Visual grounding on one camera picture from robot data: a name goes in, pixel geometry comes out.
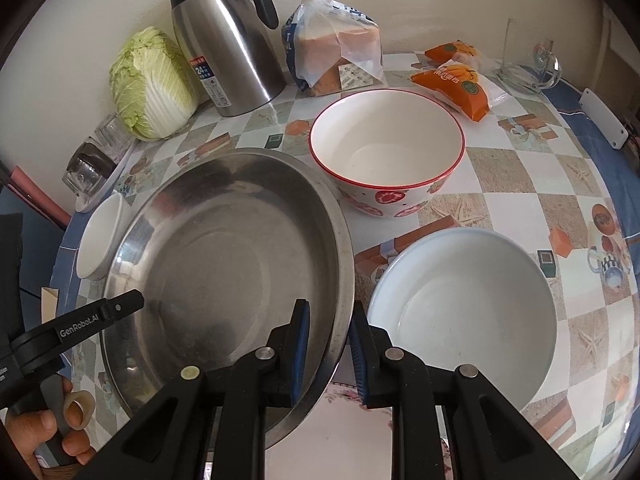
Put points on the stainless steel thermos jug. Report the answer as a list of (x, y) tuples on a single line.
[(230, 50)]

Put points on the red-rimmed strawberry print bowl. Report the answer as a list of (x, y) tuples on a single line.
[(380, 135)]

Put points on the orange snack packet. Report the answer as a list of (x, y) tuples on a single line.
[(452, 52), (455, 87)]

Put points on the person's left hand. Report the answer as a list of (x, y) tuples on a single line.
[(27, 435)]

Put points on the clear drinking glass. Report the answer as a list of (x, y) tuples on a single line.
[(112, 132), (82, 177)]

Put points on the stainless steel basin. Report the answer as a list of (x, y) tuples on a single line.
[(200, 260)]

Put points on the tall clear glass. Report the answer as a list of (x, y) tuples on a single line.
[(515, 77)]

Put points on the white tray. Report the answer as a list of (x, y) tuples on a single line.
[(107, 185)]

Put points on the napa cabbage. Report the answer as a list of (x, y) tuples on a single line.
[(150, 85)]

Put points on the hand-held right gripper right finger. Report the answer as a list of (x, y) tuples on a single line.
[(358, 360)]

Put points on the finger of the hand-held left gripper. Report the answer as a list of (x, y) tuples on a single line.
[(85, 321)]

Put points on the dark brown cup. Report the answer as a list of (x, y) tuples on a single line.
[(97, 155)]

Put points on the pink board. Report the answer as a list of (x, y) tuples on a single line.
[(42, 195)]

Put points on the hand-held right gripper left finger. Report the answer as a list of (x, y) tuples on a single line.
[(300, 355)]

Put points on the small white bowl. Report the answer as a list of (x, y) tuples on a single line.
[(100, 240)]

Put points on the bagged sliced bread loaf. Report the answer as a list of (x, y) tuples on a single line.
[(330, 45)]

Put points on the blue panel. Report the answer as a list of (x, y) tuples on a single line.
[(30, 206)]

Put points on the large white bowl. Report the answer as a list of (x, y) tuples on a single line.
[(450, 300)]

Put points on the beige cardboard piece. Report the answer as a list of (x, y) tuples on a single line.
[(50, 307)]

